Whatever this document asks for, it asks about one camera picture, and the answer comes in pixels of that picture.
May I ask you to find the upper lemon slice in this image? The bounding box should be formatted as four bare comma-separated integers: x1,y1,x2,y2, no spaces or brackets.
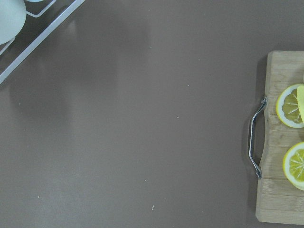
275,84,304,128

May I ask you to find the lower lemon slice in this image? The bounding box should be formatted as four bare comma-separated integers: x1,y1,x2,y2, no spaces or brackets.
282,142,304,190

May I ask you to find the lemon slice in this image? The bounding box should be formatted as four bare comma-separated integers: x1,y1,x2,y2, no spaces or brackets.
282,142,304,190
275,84,304,128

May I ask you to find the white wire dish rack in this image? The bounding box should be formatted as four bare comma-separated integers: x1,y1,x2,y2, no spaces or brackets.
0,0,84,82

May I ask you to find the yellow plastic knife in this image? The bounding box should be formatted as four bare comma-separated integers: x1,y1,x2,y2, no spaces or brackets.
297,85,304,122

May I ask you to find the bamboo cutting board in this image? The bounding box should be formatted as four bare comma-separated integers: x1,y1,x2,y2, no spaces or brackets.
248,51,304,225

